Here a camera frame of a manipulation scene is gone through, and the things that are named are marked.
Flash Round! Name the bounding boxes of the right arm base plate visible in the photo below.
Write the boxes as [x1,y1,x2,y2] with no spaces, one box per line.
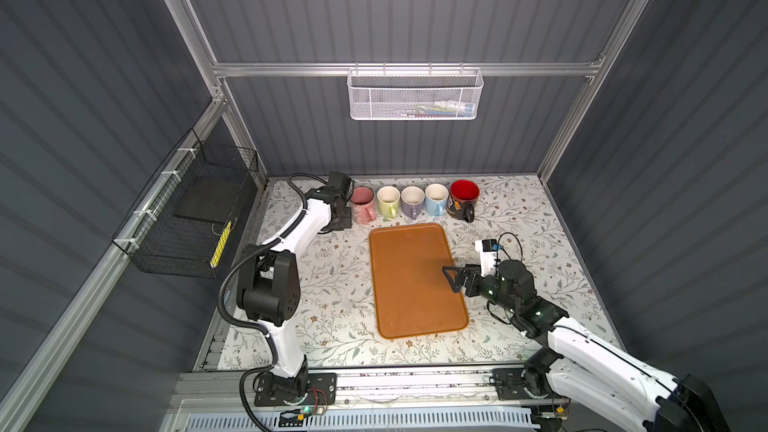
[489,367,571,404]

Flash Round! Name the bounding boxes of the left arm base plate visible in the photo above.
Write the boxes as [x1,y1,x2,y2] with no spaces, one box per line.
[253,372,338,407]

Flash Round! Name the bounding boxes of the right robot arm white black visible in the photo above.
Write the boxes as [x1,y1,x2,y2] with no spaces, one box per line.
[442,260,729,431]

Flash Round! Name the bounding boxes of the light blue mug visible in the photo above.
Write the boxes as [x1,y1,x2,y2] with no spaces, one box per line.
[424,183,450,217]

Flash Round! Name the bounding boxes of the pink ghost mug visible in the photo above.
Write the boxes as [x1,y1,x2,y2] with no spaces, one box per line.
[350,186,376,225]

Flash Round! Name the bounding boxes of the orange plastic tray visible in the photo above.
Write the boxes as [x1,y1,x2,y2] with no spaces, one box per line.
[369,223,469,339]

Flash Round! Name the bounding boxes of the white wire mesh basket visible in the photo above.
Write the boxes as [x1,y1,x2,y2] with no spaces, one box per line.
[346,65,484,121]

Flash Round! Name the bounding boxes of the floral table mat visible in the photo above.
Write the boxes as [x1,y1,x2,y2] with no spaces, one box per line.
[217,175,619,371]

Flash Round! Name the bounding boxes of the black wire basket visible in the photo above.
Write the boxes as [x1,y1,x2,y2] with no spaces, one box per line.
[113,131,260,279]

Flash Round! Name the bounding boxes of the pens in white basket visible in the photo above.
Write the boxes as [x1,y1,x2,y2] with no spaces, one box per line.
[400,100,476,119]

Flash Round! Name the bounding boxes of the white perforated cable duct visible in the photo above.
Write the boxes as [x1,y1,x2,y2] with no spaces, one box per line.
[183,406,541,432]

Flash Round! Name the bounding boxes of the black skull pattern mug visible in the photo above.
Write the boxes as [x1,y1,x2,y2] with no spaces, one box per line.
[447,179,480,223]

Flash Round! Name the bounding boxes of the light green mug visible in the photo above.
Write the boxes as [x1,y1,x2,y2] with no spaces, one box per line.
[376,186,401,219]

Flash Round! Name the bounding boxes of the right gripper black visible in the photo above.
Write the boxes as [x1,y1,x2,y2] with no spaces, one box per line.
[443,261,517,316]

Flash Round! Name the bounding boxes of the purple mug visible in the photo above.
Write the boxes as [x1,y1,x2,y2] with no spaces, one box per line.
[401,186,426,220]

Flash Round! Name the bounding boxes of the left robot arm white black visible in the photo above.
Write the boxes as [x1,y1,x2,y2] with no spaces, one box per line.
[218,172,353,403]

